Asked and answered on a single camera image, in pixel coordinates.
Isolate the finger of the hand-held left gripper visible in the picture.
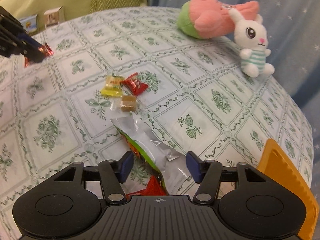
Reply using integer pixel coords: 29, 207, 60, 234
19, 32, 42, 49
12, 43, 47, 62

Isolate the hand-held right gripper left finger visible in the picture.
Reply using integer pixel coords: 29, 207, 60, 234
54, 151, 134, 205

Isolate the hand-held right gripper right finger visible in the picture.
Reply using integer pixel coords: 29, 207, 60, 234
186, 151, 267, 205

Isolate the large red snack packet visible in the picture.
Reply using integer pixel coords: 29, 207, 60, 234
24, 42, 53, 68

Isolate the silver green snack packet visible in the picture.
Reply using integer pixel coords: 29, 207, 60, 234
111, 116, 193, 195

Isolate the small red candy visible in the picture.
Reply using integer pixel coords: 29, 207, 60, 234
122, 72, 148, 96

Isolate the orange plastic tray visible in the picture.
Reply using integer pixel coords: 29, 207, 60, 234
257, 139, 320, 240

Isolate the small blue picture box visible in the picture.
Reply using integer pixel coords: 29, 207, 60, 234
20, 14, 40, 36

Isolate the small white picture box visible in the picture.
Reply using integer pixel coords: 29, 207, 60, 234
44, 6, 66, 28

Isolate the brown candy in clear wrapper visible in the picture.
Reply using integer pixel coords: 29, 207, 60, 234
111, 95, 143, 114

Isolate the yellow wrapped candy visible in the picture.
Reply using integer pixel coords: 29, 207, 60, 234
100, 74, 124, 97

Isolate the floral green white tablecloth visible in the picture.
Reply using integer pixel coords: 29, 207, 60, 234
0, 6, 313, 230

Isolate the white rabbit plush toy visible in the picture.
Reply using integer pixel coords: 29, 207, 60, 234
229, 8, 275, 77

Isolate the pink green plush toy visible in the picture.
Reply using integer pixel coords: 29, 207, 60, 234
176, 0, 260, 40

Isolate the blue star-print curtain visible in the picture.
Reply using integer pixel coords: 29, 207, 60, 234
144, 0, 320, 120

